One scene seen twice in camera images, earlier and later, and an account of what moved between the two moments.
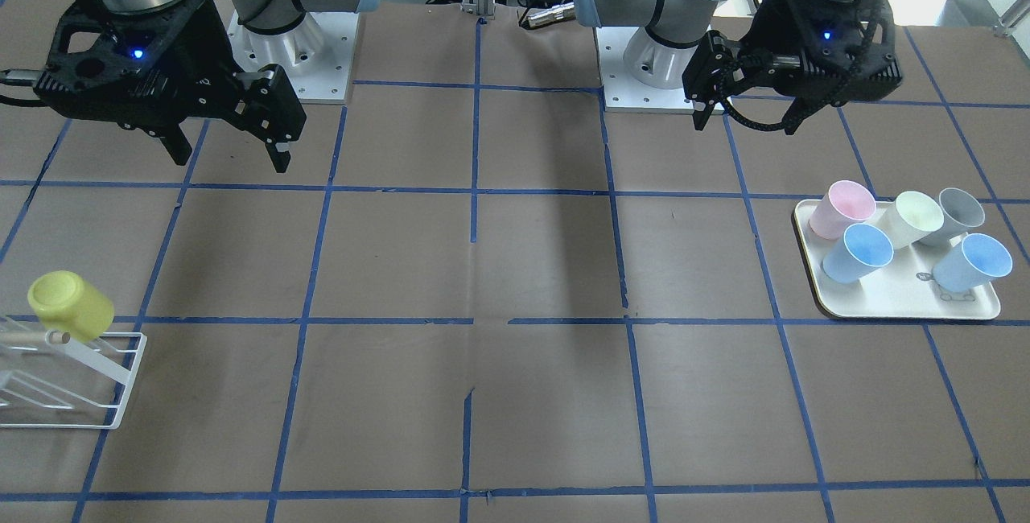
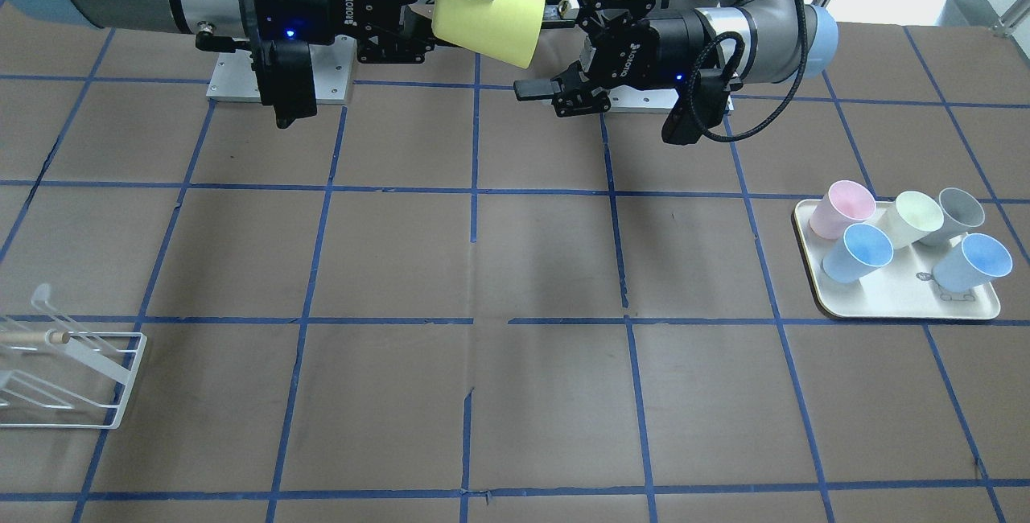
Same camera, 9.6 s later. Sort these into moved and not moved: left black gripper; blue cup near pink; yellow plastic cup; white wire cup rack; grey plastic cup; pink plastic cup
Moved: left black gripper; yellow plastic cup
Not moved: blue cup near pink; pink plastic cup; white wire cup rack; grey plastic cup
